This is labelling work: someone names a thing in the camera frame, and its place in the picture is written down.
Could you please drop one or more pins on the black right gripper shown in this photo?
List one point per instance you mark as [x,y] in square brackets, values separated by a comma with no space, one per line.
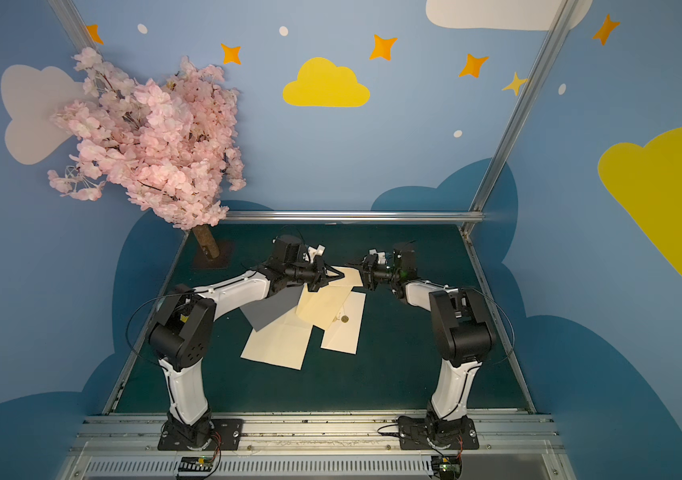
[368,271]

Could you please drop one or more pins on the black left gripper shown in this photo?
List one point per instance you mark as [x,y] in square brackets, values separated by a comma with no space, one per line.
[317,273]

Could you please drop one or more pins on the cream envelope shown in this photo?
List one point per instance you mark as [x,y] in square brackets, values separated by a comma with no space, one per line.
[320,308]

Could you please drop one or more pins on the white envelope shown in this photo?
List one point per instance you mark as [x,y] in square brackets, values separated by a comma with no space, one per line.
[344,337]

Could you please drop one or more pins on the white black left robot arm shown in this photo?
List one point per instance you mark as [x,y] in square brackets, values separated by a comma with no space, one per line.
[182,324]

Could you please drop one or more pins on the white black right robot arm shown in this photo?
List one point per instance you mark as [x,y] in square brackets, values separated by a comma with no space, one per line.
[460,323]

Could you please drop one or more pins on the grey envelope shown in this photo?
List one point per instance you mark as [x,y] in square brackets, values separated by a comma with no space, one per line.
[263,312]

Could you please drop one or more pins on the cream paper sheet near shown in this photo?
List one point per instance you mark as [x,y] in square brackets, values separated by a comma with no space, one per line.
[282,343]

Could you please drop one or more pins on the brown artificial tree trunk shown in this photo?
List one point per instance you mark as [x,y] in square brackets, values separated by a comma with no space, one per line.
[206,242]

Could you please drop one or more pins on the right green circuit board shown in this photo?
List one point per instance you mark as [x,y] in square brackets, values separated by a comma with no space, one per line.
[446,468]

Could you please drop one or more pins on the green circuit board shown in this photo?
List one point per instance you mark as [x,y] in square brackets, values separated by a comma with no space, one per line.
[446,468]
[200,467]

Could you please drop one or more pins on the pink cherry blossom tree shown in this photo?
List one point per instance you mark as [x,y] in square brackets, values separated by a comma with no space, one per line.
[171,146]

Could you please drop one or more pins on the left green circuit board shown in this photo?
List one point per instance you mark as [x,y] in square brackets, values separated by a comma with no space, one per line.
[200,467]

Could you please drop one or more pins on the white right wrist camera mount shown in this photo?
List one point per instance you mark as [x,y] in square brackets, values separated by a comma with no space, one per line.
[379,257]

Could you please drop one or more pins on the aluminium back frame rail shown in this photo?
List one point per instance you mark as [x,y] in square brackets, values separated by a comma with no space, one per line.
[350,217]

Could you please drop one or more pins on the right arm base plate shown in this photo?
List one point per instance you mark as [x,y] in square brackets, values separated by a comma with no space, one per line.
[431,433]

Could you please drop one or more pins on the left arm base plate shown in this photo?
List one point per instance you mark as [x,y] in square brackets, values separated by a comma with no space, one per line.
[207,434]

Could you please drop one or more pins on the aluminium front rail platform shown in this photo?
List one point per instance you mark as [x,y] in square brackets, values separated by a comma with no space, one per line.
[321,445]

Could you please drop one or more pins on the aluminium right corner post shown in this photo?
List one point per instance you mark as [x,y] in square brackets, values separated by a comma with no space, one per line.
[541,68]

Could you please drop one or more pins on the aluminium corner post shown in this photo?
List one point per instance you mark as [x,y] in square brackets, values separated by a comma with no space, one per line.
[541,68]
[72,23]

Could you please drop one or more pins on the aluminium left corner post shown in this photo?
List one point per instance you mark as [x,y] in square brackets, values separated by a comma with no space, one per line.
[72,23]

